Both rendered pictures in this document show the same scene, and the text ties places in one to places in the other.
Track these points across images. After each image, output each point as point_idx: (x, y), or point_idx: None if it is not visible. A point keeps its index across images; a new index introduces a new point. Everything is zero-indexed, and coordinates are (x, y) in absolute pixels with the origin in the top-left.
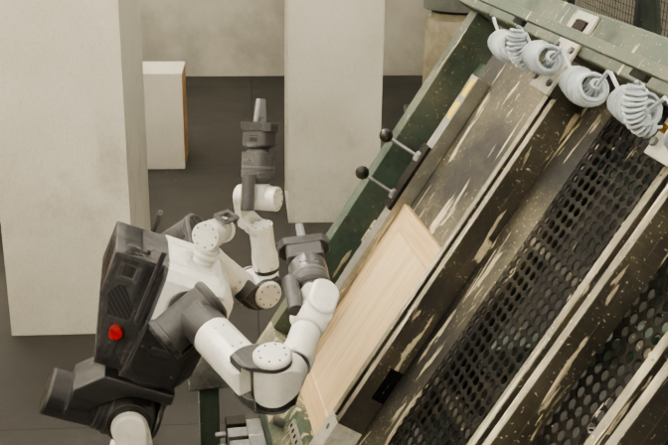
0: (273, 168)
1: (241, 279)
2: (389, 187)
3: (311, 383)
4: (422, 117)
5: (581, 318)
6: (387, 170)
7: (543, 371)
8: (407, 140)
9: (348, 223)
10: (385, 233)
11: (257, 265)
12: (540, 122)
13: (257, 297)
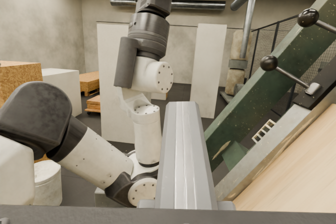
0: (165, 40)
1: (111, 172)
2: (270, 92)
3: None
4: (314, 30)
5: None
6: (271, 77)
7: None
8: (295, 51)
9: (230, 119)
10: (297, 139)
11: (138, 155)
12: None
13: (130, 196)
